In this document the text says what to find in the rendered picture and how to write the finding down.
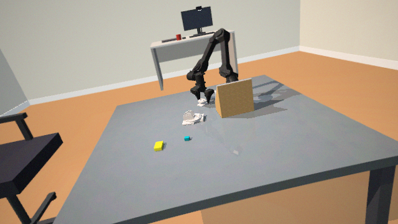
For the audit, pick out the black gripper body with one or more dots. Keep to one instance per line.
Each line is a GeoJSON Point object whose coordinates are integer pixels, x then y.
{"type": "Point", "coordinates": [206, 92]}

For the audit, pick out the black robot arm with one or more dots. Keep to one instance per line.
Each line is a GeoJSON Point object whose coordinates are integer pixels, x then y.
{"type": "Point", "coordinates": [225, 70]}

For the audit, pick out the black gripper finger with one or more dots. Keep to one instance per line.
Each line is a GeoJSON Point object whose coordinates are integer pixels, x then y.
{"type": "Point", "coordinates": [197, 95]}
{"type": "Point", "coordinates": [208, 98]}

